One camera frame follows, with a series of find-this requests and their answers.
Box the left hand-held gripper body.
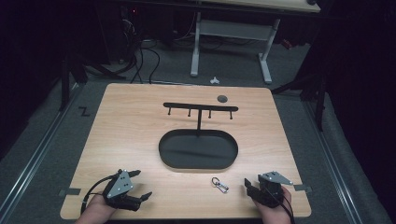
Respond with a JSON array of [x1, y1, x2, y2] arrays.
[[102, 169, 145, 213]]

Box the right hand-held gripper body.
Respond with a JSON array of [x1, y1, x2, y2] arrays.
[[252, 170, 294, 209]]

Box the person's right hand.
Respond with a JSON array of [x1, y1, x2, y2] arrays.
[[252, 186, 293, 224]]

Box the person's left hand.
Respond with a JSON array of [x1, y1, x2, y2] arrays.
[[81, 194, 118, 224]]

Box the black hook rack with tray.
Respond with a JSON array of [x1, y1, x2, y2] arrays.
[[158, 102, 240, 171]]

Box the black tape floor mark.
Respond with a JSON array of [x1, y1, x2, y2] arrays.
[[78, 105, 92, 118]]

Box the black metal stand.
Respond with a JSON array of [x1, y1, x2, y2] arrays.
[[59, 55, 127, 112], [270, 69, 329, 133]]

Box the red object under desk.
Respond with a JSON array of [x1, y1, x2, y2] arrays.
[[280, 38, 294, 51]]

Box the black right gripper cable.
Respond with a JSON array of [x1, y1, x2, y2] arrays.
[[263, 186, 296, 224]]

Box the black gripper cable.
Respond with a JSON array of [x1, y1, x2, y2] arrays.
[[263, 186, 296, 224], [80, 173, 120, 216]]

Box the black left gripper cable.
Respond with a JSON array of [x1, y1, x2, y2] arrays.
[[80, 173, 120, 216]]

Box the silver carabiner key ring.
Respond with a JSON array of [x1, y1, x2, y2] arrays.
[[211, 176, 231, 195]]

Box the metal floor rail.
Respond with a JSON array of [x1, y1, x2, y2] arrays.
[[303, 101, 364, 224], [0, 83, 82, 218]]

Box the black floor cables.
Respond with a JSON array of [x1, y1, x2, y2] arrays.
[[120, 36, 162, 85]]

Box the white desk frame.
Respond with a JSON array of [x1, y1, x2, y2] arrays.
[[190, 11, 282, 85]]

